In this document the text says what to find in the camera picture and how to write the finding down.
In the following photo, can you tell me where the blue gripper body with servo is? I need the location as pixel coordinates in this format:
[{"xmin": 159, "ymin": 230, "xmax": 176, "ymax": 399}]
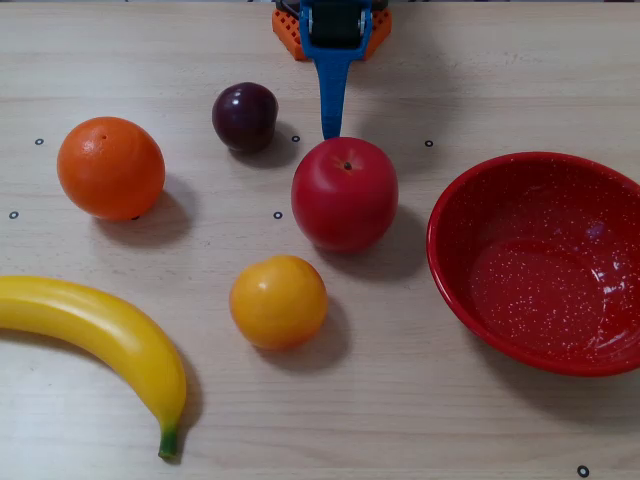
[{"xmin": 312, "ymin": 0, "xmax": 362, "ymax": 50}]

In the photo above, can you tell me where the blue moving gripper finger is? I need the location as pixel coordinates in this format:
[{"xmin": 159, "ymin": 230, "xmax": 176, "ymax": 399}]
[{"xmin": 298, "ymin": 0, "xmax": 374, "ymax": 142}]

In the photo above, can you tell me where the yellow orange toy peach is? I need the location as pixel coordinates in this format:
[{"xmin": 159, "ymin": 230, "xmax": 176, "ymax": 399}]
[{"xmin": 229, "ymin": 254, "xmax": 330, "ymax": 352}]

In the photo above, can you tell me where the red speckled bowl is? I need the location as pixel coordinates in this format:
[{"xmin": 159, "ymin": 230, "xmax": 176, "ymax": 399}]
[{"xmin": 426, "ymin": 151, "xmax": 640, "ymax": 378}]

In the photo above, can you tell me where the dark purple toy plum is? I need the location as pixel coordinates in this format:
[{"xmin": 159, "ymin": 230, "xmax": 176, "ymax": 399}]
[{"xmin": 211, "ymin": 81, "xmax": 280, "ymax": 154}]

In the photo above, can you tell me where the red toy apple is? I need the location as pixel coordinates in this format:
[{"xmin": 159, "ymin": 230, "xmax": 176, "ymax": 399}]
[{"xmin": 290, "ymin": 136, "xmax": 400, "ymax": 255}]

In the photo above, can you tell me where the toy orange fruit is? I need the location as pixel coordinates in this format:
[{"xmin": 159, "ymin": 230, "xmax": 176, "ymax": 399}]
[{"xmin": 56, "ymin": 116, "xmax": 167, "ymax": 222}]

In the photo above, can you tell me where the yellow toy banana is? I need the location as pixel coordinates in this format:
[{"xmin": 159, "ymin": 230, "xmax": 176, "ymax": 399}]
[{"xmin": 0, "ymin": 275, "xmax": 188, "ymax": 462}]

